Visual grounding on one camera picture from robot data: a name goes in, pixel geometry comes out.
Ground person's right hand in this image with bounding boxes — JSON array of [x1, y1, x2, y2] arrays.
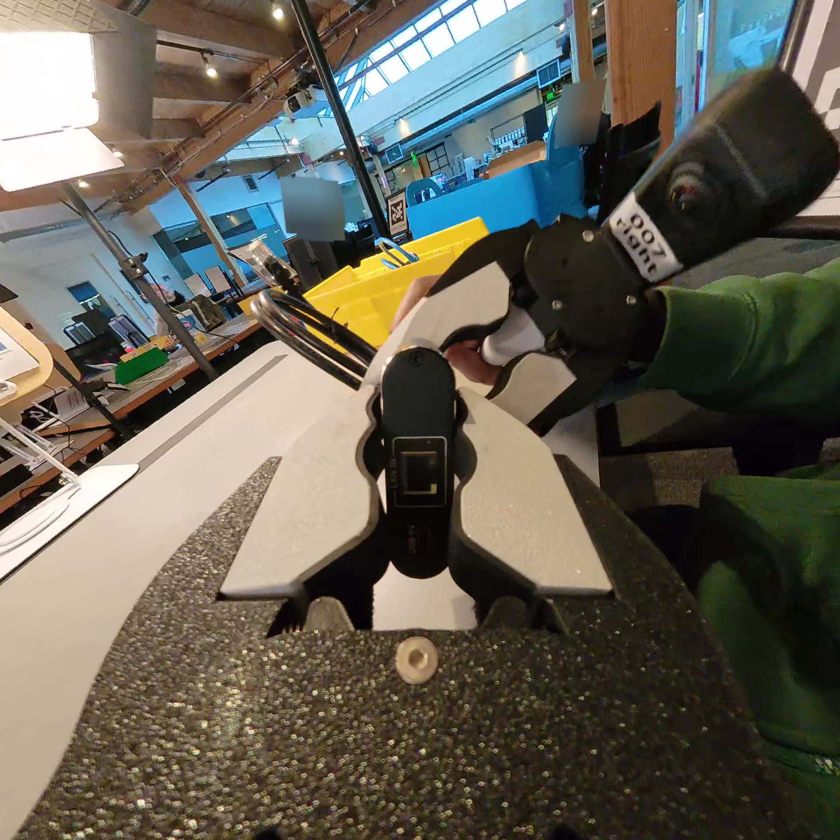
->
[[392, 273, 506, 388]]

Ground yellow plastic bin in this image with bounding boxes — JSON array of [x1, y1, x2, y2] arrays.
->
[[237, 217, 489, 349]]

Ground black ethernet cable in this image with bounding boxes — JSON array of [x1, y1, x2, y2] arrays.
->
[[230, 237, 382, 391]]

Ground wooden work table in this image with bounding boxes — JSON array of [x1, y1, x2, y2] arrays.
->
[[0, 315, 263, 513]]

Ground instruction sheet on stand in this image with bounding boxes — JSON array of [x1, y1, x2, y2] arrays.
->
[[0, 305, 139, 578]]

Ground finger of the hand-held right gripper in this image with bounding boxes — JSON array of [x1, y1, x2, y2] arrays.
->
[[489, 352, 581, 434], [365, 260, 513, 388]]

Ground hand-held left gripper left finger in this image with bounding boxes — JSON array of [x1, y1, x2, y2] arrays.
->
[[220, 392, 391, 602]]

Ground blue ethernet cable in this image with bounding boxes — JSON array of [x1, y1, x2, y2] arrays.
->
[[374, 237, 421, 270]]

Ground bright ceiling light panel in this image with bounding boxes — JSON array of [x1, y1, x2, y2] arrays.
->
[[0, 33, 126, 194]]

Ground blue plastic bins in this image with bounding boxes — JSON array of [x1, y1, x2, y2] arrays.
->
[[405, 142, 592, 240]]

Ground black ethernet adapter hub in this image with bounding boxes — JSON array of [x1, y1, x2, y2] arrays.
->
[[377, 348, 460, 578]]

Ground green box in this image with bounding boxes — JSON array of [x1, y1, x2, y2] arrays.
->
[[115, 348, 169, 384]]

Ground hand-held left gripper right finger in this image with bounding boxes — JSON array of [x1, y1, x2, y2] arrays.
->
[[452, 389, 615, 602]]

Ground black metal pole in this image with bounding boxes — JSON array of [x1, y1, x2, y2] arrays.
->
[[289, 0, 392, 237], [59, 184, 217, 382]]

